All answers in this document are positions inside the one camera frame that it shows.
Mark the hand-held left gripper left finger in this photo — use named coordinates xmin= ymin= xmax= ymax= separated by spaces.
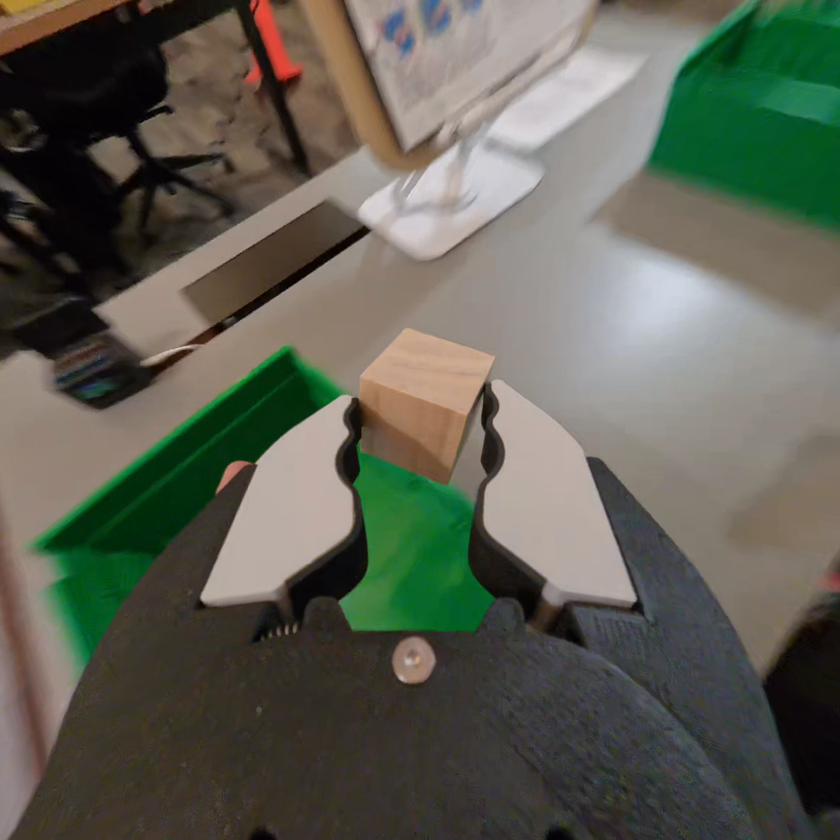
xmin=199 ymin=394 xmax=368 ymax=632

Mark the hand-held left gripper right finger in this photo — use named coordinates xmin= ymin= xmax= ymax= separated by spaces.
xmin=469 ymin=379 xmax=639 ymax=632

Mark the green plastic bin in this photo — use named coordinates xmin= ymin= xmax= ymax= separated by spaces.
xmin=646 ymin=0 xmax=840 ymax=231
xmin=29 ymin=344 xmax=496 ymax=670

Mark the small wooden cube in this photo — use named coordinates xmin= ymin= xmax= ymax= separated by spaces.
xmin=359 ymin=328 xmax=496 ymax=485

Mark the black charger box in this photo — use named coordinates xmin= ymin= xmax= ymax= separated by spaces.
xmin=54 ymin=331 xmax=153 ymax=409

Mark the white stand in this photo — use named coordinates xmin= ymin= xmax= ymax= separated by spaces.
xmin=357 ymin=33 xmax=546 ymax=261

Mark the white paper sheet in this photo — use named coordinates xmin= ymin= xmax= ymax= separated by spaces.
xmin=489 ymin=49 xmax=647 ymax=153

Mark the black office chair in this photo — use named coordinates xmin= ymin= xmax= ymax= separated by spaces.
xmin=0 ymin=39 xmax=237 ymax=263

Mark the wooden sheet board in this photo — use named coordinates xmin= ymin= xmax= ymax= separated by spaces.
xmin=302 ymin=0 xmax=447 ymax=170

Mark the printed instruction sheet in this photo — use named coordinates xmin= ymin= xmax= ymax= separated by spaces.
xmin=344 ymin=0 xmax=592 ymax=152

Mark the orange traffic cone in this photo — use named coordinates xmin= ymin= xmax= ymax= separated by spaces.
xmin=246 ymin=0 xmax=304 ymax=86

